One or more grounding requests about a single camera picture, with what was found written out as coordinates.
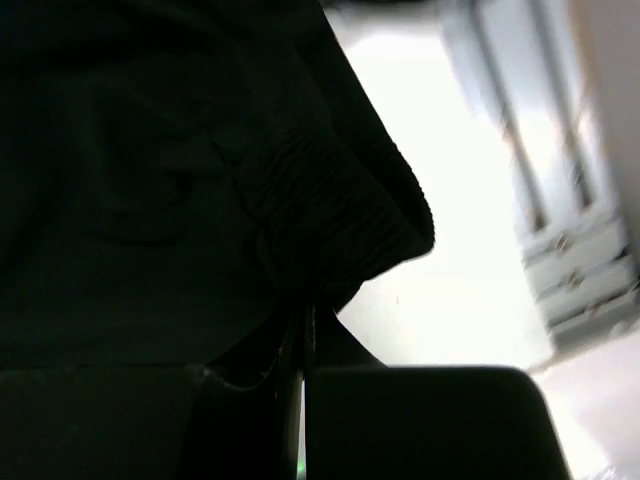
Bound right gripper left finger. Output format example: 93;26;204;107
1;310;303;479

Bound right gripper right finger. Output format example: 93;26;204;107
304;305;570;479

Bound black trousers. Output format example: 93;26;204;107
1;1;434;369

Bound aluminium rail right side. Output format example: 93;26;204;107
441;1;639;349

